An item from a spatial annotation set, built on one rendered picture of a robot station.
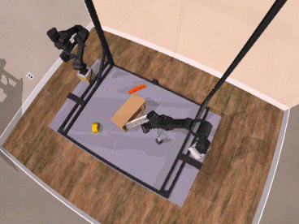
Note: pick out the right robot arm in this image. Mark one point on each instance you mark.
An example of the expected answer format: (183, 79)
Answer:
(63, 37)

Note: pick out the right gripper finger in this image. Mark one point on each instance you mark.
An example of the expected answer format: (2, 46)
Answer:
(80, 42)
(70, 56)

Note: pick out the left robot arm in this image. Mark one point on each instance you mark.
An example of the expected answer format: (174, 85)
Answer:
(169, 124)

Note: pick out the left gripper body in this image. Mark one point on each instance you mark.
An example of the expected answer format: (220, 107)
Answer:
(146, 127)

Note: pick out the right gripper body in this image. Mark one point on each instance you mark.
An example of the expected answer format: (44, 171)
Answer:
(68, 47)

